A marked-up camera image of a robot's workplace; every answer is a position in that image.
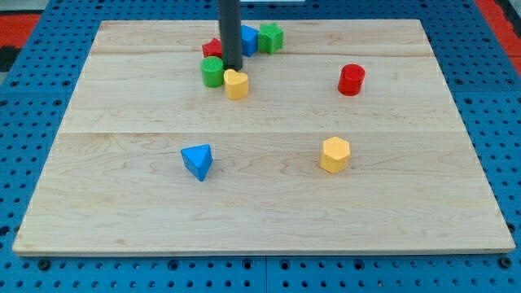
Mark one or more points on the yellow hexagon block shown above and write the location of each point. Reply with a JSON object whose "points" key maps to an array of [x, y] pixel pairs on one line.
{"points": [[334, 155]]}

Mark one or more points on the green cylinder block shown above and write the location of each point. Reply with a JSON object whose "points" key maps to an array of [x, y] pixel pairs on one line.
{"points": [[212, 70]]}

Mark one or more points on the green star block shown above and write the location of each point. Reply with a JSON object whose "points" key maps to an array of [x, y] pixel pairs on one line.
{"points": [[270, 38]]}

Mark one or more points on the blue cube block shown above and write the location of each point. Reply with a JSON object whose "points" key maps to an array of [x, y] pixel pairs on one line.
{"points": [[249, 40]]}

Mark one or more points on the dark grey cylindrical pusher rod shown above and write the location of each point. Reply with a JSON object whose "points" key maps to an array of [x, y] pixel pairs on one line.
{"points": [[229, 20]]}

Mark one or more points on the red cylinder block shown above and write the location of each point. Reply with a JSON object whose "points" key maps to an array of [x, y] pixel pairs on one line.
{"points": [[351, 79]]}

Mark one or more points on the light wooden board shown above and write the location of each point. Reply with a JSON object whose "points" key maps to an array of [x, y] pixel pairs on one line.
{"points": [[115, 184]]}

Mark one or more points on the yellow heart block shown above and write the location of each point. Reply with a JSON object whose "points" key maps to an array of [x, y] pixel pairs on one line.
{"points": [[236, 84]]}

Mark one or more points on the red star block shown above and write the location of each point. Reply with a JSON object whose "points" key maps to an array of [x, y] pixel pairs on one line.
{"points": [[212, 48]]}

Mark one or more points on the blue triangle block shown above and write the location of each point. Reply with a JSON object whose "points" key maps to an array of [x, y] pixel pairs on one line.
{"points": [[197, 160]]}

